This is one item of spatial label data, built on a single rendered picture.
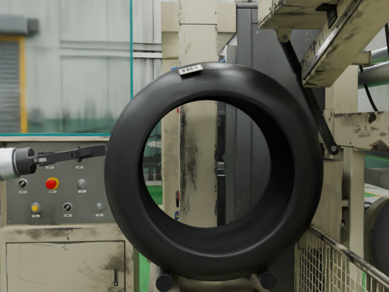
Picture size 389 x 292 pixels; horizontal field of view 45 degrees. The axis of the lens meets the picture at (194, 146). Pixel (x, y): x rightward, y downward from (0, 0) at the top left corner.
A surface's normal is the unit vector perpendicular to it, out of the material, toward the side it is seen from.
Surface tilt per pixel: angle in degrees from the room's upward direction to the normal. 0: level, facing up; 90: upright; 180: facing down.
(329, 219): 90
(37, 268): 90
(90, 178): 90
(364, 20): 162
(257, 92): 81
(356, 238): 90
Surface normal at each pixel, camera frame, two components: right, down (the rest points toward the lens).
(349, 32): 0.02, 0.97
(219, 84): 0.07, -0.14
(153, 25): 0.22, 0.05
